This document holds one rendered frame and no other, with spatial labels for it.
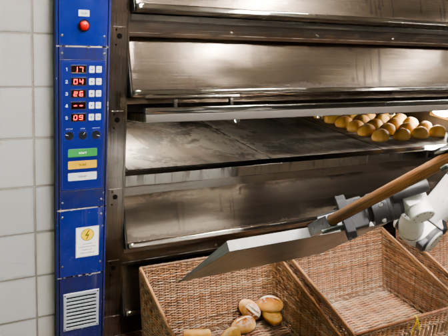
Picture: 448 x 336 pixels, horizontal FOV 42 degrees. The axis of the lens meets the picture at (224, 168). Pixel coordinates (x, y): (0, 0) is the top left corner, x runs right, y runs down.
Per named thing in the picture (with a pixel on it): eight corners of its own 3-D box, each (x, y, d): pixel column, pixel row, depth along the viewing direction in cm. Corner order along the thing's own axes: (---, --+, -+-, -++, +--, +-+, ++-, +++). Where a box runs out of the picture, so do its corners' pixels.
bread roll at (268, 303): (256, 313, 219) (257, 300, 217) (256, 303, 225) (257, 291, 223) (283, 314, 218) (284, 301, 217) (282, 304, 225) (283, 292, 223)
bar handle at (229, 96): (145, 114, 176) (143, 113, 177) (239, 111, 192) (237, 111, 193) (145, 95, 175) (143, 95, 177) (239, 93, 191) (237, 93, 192)
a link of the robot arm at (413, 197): (378, 199, 162) (418, 187, 161) (392, 233, 156) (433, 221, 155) (379, 179, 152) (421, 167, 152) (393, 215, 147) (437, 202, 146)
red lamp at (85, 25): (77, 31, 167) (77, 9, 165) (89, 31, 168) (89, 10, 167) (79, 31, 165) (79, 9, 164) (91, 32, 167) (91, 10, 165)
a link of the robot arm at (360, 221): (348, 243, 159) (391, 231, 158) (350, 238, 150) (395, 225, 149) (333, 200, 163) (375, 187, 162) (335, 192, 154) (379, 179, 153)
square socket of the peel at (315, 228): (339, 225, 155) (335, 213, 156) (328, 227, 153) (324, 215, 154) (320, 235, 163) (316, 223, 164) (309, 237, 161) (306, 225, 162)
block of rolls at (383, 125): (299, 113, 312) (300, 103, 311) (367, 110, 335) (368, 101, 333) (378, 143, 262) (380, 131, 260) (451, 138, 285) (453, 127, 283)
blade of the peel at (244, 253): (387, 223, 175) (384, 214, 176) (229, 251, 148) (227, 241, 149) (319, 254, 205) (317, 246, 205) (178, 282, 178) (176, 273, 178)
